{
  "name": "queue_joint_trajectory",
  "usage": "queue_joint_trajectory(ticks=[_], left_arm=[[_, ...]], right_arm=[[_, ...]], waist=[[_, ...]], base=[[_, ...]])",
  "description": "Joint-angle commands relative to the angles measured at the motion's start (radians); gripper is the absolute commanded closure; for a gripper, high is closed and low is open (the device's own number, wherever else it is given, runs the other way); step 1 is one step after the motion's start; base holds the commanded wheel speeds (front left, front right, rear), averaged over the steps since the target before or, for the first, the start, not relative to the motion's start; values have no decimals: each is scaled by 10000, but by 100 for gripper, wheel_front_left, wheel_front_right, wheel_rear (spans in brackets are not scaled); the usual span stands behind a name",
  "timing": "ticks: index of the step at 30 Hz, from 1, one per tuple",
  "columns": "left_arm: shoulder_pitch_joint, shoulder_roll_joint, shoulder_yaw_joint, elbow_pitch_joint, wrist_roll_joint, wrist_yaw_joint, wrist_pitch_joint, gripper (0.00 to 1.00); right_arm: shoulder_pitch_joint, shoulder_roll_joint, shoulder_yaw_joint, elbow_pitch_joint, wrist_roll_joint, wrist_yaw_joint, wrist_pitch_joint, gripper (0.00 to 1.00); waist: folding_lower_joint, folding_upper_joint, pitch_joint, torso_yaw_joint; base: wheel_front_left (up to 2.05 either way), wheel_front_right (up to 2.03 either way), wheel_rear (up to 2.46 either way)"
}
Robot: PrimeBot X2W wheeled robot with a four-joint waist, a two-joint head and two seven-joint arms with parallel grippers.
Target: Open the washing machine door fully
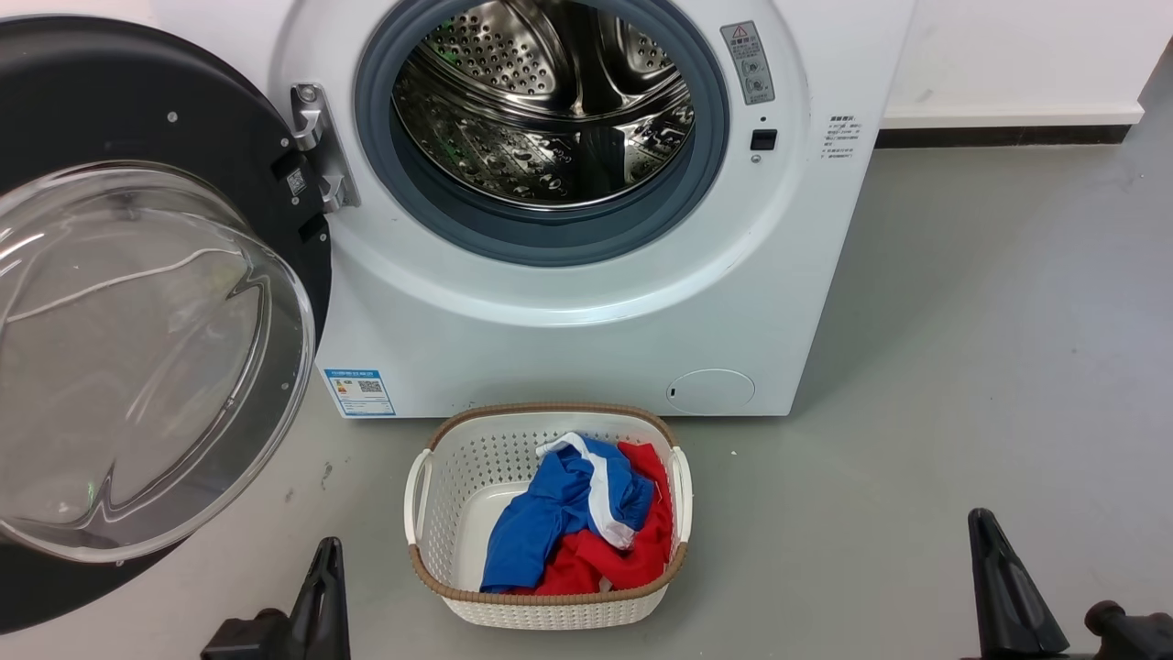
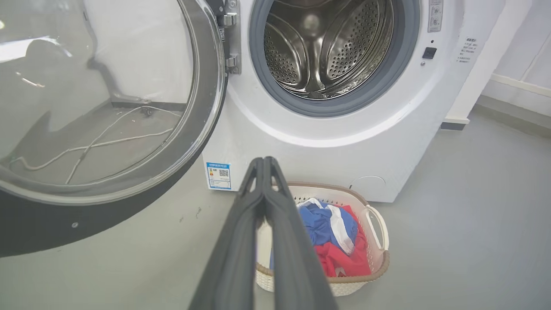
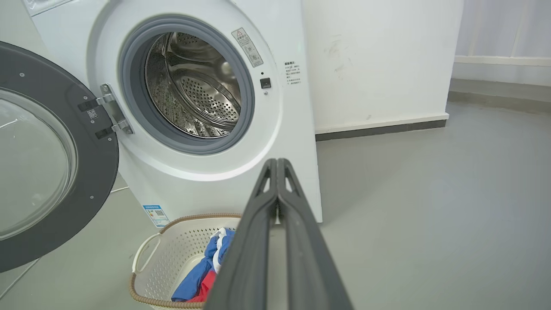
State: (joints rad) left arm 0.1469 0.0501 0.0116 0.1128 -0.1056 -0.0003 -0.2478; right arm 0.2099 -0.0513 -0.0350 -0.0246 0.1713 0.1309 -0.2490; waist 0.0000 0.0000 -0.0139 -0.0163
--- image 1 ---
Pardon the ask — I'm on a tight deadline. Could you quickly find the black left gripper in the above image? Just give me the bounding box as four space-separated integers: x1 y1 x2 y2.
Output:
200 537 352 660

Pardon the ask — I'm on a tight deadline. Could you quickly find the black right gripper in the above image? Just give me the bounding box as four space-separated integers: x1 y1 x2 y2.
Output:
968 508 1173 660

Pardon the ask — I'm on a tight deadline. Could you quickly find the round black glass washer door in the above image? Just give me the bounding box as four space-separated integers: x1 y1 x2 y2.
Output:
0 16 334 634

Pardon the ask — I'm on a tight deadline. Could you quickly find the white front-load washing machine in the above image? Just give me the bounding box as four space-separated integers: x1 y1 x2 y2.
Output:
151 0 917 421

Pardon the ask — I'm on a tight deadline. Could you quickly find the silver metal door hinge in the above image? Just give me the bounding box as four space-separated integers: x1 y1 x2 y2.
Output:
290 82 361 213

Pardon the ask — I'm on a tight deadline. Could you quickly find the white perforated laundry basket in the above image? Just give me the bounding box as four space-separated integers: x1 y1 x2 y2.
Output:
404 401 694 631

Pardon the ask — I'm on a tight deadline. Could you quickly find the blue energy label sticker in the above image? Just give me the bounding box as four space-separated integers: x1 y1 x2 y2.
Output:
323 368 397 419

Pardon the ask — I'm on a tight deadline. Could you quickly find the blue garment with white stripe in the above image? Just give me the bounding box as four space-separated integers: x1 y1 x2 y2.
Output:
479 432 656 595

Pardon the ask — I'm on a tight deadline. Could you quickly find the red garment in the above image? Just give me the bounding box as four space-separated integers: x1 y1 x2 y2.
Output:
511 442 675 597

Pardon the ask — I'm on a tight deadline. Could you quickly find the round white filter cover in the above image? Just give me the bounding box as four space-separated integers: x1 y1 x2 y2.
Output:
666 368 757 416

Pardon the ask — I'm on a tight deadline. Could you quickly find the stainless steel washer drum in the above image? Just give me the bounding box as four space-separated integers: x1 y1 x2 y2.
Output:
392 0 696 211

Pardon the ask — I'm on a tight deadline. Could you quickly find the grey warning sticker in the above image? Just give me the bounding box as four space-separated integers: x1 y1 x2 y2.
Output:
720 20 776 106

